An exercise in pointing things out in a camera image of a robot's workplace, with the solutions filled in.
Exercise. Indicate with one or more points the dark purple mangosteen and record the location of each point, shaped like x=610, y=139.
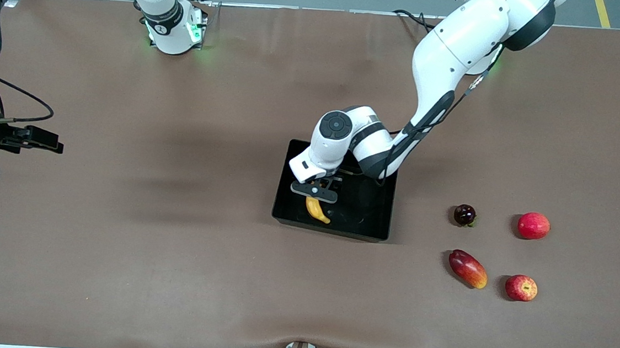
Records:
x=464, y=215

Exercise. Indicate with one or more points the yellow banana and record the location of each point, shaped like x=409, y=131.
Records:
x=318, y=210

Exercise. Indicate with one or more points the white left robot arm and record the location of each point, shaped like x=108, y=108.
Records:
x=464, y=42

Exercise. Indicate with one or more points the brown table mat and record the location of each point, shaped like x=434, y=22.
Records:
x=117, y=236

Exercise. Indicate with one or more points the round red fruit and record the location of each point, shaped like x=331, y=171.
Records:
x=534, y=226

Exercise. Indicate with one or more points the black plastic box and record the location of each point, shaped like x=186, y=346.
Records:
x=365, y=211

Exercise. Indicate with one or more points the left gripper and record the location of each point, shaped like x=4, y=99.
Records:
x=337, y=183

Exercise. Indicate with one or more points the red yellow apple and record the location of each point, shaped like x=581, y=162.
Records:
x=521, y=288

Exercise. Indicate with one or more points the red yellow mango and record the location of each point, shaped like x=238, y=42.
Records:
x=468, y=269

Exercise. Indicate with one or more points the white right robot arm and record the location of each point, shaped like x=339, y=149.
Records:
x=172, y=30

